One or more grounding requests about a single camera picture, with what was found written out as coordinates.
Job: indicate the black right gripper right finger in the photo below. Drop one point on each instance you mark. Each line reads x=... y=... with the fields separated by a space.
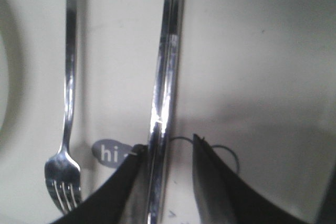
x=223 y=197

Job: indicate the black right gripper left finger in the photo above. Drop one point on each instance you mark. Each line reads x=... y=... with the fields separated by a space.
x=108 y=202

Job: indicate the silver fork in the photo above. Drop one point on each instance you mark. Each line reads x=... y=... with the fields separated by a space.
x=62 y=172

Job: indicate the silver chopstick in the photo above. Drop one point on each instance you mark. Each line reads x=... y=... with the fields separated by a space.
x=156 y=142
x=168 y=98

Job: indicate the white round plate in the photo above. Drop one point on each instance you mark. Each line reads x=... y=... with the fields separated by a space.
x=5 y=75

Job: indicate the cream rabbit print tray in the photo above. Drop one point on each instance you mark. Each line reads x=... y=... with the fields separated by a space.
x=256 y=79

